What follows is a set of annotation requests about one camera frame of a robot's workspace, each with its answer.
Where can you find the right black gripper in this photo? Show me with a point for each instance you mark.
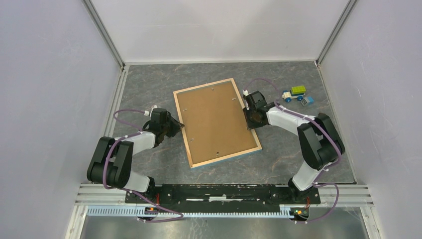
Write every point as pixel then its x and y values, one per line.
pixel 250 115

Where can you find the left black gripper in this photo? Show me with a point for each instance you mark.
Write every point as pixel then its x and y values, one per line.
pixel 168 128

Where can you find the brown cardboard backing board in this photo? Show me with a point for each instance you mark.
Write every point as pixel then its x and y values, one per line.
pixel 214 125

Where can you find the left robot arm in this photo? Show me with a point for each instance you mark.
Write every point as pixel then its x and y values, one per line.
pixel 112 159

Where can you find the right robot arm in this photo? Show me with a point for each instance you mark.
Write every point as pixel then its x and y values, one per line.
pixel 320 143

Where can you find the toy brick car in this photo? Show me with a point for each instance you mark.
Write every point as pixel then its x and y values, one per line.
pixel 295 93

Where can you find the small blue grey brick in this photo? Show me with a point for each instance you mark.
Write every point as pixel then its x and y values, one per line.
pixel 306 101

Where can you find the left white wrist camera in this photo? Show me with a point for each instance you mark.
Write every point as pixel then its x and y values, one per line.
pixel 149 112

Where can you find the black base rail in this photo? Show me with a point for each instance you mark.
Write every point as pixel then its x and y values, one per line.
pixel 229 198

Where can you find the white cable duct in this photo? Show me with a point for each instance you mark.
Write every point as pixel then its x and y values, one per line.
pixel 142 212

